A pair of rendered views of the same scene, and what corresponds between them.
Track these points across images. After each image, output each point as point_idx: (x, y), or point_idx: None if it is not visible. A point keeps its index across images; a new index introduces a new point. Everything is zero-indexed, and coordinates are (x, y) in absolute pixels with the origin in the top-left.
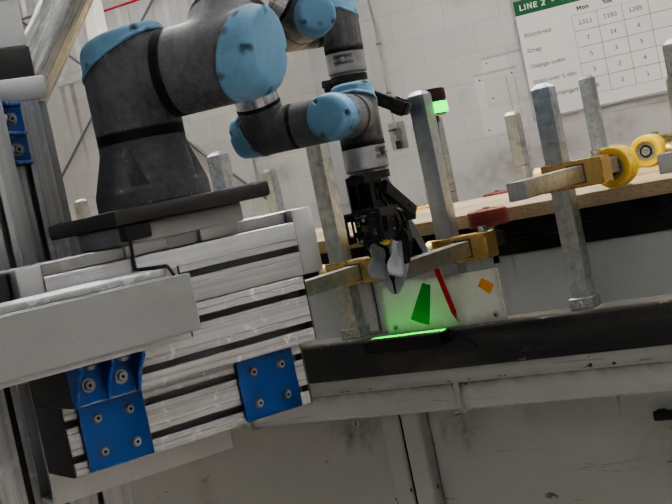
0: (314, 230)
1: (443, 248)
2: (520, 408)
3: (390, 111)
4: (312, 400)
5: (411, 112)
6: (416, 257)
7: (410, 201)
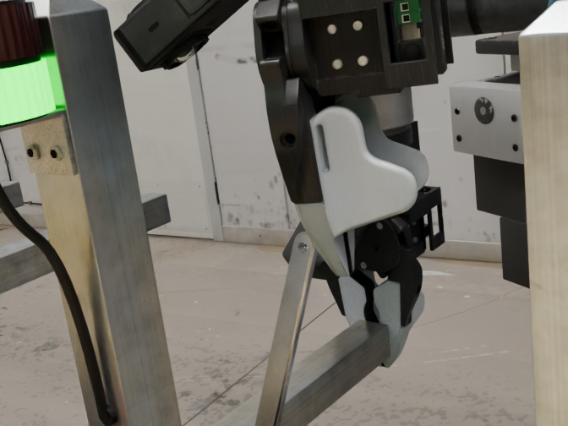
0: (451, 110)
1: (232, 417)
2: None
3: (207, 37)
4: (503, 277)
5: (114, 70)
6: (319, 356)
7: (296, 231)
